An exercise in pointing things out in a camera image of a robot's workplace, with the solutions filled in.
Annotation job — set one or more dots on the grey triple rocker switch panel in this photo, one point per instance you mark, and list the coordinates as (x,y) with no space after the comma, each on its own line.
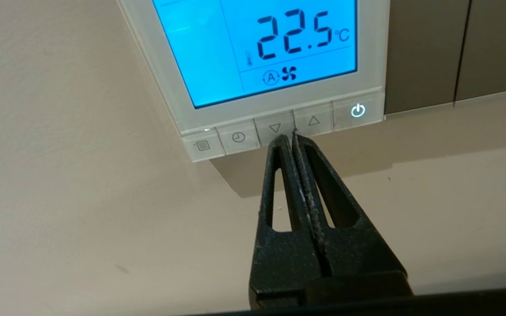
(420,52)

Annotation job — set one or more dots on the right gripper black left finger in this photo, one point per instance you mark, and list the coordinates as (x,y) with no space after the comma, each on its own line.
(286,263)

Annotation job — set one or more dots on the white wall thermostat panel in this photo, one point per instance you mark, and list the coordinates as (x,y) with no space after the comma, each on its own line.
(209,52)

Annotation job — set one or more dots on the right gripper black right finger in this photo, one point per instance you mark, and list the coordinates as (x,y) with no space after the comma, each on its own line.
(358,254)

